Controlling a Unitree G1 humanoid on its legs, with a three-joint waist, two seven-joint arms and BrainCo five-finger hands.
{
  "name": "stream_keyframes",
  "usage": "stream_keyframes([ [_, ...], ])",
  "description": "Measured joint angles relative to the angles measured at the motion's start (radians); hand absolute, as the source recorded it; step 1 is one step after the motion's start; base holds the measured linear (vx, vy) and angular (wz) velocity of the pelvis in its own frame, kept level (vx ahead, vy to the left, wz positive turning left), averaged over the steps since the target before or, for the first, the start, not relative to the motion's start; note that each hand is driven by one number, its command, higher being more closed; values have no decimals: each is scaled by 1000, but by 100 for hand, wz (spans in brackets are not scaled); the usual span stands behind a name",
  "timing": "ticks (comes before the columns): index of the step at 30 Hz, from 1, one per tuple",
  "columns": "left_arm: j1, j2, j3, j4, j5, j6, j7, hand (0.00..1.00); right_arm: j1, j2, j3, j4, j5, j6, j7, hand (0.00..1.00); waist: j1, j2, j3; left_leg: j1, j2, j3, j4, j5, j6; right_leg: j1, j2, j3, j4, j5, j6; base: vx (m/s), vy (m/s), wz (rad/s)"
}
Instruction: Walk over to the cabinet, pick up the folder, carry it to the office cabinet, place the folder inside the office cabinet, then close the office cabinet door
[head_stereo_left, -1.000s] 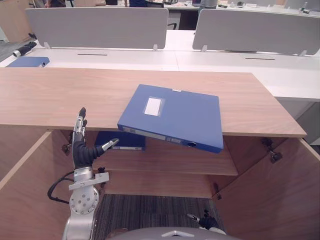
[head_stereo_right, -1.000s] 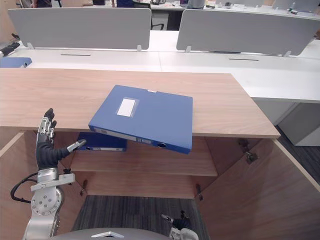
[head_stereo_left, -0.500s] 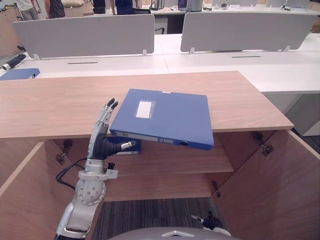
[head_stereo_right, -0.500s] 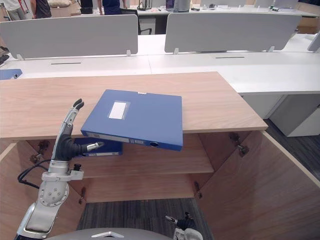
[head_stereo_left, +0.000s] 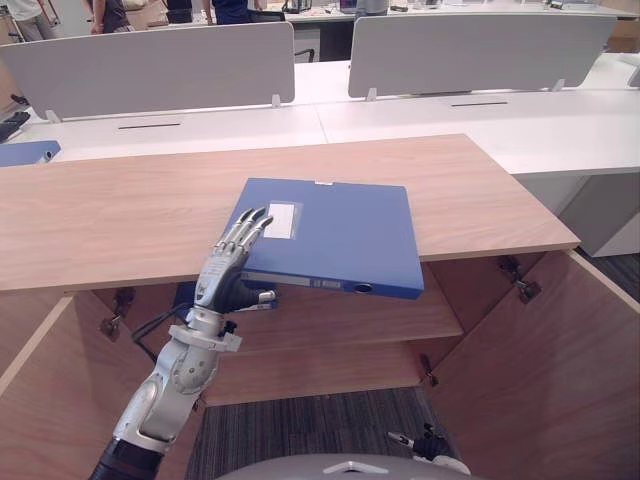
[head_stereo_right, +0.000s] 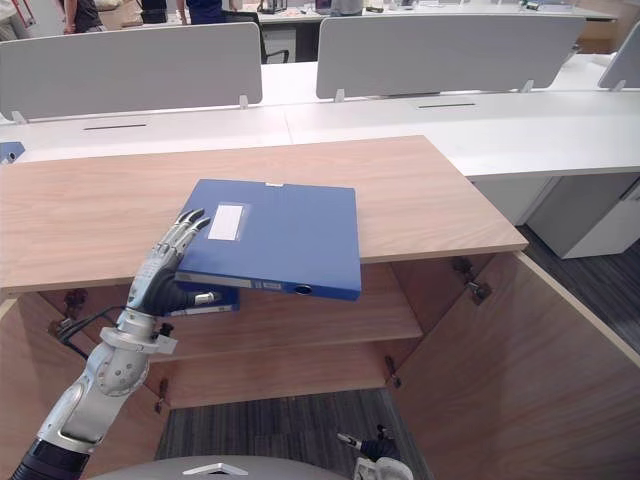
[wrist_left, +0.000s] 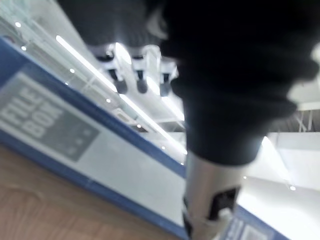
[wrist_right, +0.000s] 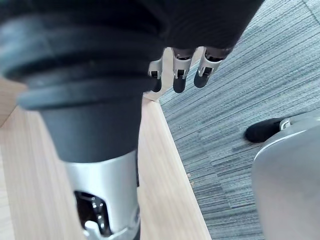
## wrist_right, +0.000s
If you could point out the silver right robot leg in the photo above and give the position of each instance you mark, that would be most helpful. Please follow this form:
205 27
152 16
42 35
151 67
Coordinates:
287 180

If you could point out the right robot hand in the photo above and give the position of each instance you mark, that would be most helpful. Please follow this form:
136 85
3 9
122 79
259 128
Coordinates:
100 62

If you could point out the dark right robot foot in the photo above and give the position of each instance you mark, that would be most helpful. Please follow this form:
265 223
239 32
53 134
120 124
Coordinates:
261 130

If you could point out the light wood cabinet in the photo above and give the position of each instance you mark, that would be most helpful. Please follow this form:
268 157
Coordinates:
30 162

